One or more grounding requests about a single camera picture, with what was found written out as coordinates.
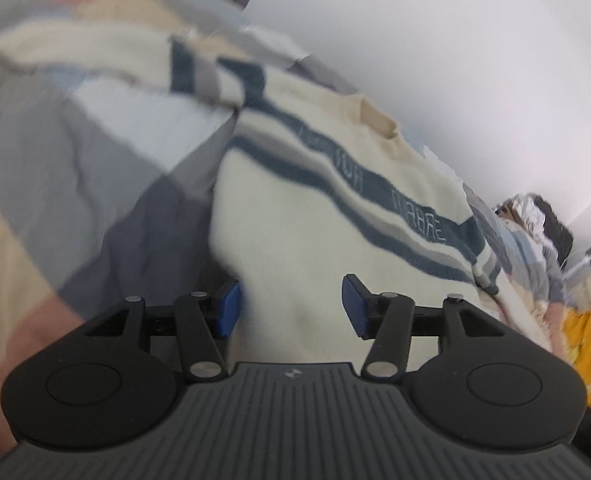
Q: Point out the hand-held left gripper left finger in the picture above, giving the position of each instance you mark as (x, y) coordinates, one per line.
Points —
(228, 305)

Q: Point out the cream blue-striped sweater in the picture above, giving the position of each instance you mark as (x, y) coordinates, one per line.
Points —
(325, 230)

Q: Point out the grey metal stand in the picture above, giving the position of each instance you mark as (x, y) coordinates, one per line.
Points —
(586, 261)

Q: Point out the patchwork bed quilt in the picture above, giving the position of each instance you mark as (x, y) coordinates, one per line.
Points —
(75, 160)

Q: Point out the yellow cloth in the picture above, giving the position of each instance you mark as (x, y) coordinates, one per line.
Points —
(588, 350)

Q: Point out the pile of clutter by wall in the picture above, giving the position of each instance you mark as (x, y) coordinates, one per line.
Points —
(535, 225)

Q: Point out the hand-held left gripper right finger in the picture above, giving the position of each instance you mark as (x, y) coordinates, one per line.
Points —
(353, 305)

